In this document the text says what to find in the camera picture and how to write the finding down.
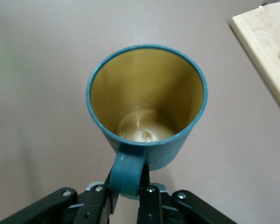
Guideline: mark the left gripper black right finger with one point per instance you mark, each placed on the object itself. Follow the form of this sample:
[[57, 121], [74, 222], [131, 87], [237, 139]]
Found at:
[[151, 205]]

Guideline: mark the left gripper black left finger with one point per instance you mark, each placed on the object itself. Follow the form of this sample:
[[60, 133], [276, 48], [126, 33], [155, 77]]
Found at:
[[93, 205]]

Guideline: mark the teal cup with yellow inside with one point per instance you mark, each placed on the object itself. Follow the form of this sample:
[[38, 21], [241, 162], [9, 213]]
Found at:
[[142, 93]]

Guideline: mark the brown table cover sheet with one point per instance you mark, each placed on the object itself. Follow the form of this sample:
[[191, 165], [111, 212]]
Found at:
[[37, 116]]

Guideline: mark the wooden cutting board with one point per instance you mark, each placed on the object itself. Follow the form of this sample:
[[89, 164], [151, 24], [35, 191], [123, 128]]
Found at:
[[266, 42]]

